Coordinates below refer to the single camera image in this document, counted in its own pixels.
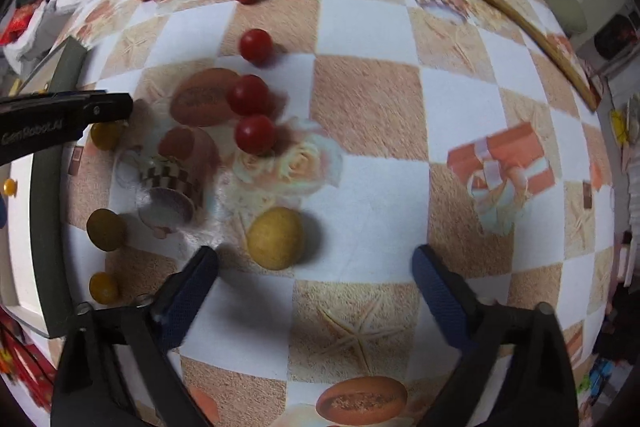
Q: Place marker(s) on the brownish yellow round fruit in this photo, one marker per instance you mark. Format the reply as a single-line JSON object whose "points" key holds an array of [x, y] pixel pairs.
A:
{"points": [[275, 238]]}

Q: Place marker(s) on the small yellow fruit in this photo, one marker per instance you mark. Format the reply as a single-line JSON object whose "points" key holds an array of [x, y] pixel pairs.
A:
{"points": [[106, 135], [106, 229], [9, 187], [103, 287]]}

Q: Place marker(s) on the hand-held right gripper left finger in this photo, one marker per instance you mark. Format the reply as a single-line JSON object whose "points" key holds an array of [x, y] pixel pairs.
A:
{"points": [[187, 292]]}

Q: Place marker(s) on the grey-rimmed tray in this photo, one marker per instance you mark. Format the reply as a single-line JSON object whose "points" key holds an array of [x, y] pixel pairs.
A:
{"points": [[55, 217]]}

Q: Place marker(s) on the red patterned box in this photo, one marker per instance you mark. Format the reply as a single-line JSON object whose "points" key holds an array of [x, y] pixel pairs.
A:
{"points": [[22, 357]]}

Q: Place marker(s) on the long wooden stick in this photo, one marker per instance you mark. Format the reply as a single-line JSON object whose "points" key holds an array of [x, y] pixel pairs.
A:
{"points": [[500, 2]]}

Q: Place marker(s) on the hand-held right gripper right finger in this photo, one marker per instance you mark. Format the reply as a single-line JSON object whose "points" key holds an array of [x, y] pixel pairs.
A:
{"points": [[440, 292]]}

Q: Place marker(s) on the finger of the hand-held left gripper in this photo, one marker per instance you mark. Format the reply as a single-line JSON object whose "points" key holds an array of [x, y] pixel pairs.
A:
{"points": [[112, 108]]}

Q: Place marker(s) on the checkered printed tablecloth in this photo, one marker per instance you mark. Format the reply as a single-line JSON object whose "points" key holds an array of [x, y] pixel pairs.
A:
{"points": [[380, 107]]}

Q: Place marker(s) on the red packet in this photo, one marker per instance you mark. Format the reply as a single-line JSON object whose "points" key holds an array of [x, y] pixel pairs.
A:
{"points": [[17, 24]]}

